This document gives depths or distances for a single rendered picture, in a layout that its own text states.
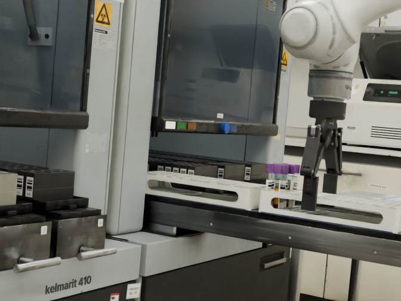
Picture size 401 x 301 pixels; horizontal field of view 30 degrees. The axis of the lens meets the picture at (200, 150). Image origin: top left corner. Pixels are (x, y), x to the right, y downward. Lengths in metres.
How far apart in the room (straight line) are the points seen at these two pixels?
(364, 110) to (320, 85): 2.44
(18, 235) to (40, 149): 0.33
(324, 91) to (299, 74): 3.27
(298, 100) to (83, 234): 3.50
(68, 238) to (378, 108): 2.78
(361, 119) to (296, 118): 0.89
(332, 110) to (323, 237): 0.25
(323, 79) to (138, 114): 0.41
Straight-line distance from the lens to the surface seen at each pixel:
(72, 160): 1.49
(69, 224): 1.35
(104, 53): 1.53
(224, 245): 1.85
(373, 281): 4.00
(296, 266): 1.91
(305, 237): 1.52
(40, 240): 1.30
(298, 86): 4.79
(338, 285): 4.07
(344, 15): 1.38
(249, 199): 1.59
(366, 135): 3.96
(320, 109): 1.53
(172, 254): 1.65
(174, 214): 1.67
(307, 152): 1.50
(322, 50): 1.37
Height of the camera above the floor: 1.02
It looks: 3 degrees down
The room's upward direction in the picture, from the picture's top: 5 degrees clockwise
